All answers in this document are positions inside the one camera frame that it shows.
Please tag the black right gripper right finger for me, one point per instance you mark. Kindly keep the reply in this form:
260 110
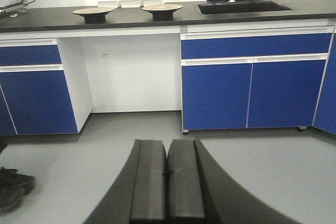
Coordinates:
200 191

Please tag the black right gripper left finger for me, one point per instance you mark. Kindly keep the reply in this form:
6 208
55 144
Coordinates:
138 193

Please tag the beige round plate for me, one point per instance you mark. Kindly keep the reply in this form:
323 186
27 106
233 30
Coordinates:
93 11
162 8

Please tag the black shoe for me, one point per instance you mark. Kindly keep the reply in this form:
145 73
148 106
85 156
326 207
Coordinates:
14 187

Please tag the blue lab cabinet right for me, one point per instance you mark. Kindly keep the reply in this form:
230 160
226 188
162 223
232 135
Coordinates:
249 79

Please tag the blue lab cabinet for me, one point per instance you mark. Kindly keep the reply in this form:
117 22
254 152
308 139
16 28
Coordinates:
44 87
249 79

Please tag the blue lab cabinet left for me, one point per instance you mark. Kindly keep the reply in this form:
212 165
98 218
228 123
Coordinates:
44 87

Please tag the black lab sink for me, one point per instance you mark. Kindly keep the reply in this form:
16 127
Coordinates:
242 7

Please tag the middle white storage bin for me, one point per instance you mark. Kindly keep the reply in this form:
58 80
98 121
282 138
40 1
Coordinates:
130 3

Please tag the left white storage bin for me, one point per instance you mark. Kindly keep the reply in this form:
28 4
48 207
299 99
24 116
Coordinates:
108 4

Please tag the black plate pedestal right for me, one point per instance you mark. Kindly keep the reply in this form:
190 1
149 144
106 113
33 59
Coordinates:
162 16

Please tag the black plate pedestal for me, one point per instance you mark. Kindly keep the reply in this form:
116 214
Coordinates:
95 18
162 16

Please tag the black plate pedestal left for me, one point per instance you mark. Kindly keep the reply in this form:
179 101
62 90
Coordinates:
95 18

